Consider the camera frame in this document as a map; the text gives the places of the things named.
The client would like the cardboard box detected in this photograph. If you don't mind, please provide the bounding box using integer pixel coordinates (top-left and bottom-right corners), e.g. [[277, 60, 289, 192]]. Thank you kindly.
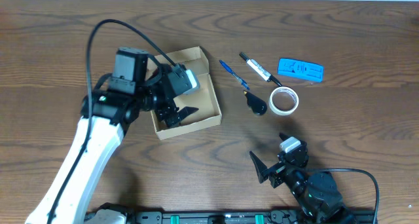
[[151, 47, 222, 140]]

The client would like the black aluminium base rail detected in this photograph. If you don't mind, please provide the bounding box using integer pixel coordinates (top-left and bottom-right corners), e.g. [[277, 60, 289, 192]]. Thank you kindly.
[[84, 210, 378, 224]]

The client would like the green left clamp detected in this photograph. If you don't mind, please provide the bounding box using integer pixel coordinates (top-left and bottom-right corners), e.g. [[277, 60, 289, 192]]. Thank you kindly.
[[170, 215, 180, 224]]

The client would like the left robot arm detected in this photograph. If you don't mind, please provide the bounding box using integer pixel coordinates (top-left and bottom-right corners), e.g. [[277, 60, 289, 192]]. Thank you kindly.
[[26, 47, 200, 223]]

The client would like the white masking tape roll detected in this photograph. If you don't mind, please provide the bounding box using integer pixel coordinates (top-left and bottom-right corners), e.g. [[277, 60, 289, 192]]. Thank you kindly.
[[268, 86, 299, 116]]

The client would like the blue plastic case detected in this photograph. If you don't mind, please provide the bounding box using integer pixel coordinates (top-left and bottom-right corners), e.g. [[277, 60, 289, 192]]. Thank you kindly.
[[278, 58, 324, 83]]

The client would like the green clamp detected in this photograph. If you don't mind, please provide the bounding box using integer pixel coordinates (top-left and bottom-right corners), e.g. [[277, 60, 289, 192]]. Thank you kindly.
[[170, 215, 180, 224], [255, 214, 264, 224]]

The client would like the green right clamp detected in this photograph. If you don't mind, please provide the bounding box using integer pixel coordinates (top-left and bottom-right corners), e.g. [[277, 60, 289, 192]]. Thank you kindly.
[[255, 214, 264, 224]]

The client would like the blue ballpoint pen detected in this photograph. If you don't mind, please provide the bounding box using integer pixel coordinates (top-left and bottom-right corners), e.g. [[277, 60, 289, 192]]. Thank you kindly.
[[219, 60, 249, 90]]

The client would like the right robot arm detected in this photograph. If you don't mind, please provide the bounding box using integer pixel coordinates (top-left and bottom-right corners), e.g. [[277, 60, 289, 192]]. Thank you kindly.
[[249, 133, 358, 223]]

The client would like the black and white marker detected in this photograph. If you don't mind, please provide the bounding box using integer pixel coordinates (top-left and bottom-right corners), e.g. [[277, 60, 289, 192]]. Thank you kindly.
[[239, 52, 282, 86]]

